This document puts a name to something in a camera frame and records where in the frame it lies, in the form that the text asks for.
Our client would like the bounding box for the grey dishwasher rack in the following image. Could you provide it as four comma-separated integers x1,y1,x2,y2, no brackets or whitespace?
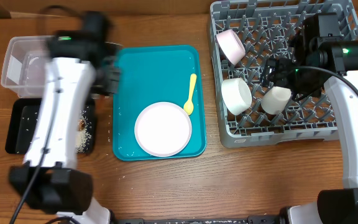
209,0,358,148

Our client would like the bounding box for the brown food scrap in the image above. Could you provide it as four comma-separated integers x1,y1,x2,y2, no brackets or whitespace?
78,119,86,131

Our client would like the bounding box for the teal serving tray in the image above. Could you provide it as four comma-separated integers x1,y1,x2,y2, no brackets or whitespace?
112,45,207,161

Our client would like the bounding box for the yellow plastic spoon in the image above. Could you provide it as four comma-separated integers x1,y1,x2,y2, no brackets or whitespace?
183,73,197,116

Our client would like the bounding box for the black waste tray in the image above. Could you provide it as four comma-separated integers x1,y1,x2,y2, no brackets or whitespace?
5,98,97,154

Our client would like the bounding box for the white bowl with food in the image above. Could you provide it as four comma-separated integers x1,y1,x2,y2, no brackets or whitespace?
221,78,252,116

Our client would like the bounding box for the pink bowl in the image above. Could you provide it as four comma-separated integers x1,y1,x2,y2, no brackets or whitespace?
216,29,246,65

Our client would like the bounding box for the pink plate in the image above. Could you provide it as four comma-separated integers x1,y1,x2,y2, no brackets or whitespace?
134,102,192,157

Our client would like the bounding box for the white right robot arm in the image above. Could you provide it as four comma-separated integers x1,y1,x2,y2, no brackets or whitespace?
260,12,358,223

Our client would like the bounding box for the spilled white rice pile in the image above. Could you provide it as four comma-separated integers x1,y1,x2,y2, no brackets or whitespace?
75,105,95,154

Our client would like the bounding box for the clear plastic bin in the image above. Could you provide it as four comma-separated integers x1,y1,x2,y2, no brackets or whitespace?
0,35,115,100

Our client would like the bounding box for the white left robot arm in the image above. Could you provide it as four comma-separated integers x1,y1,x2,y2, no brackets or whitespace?
8,11,121,223

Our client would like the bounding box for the white cup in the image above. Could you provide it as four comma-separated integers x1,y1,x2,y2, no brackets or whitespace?
261,86,291,114

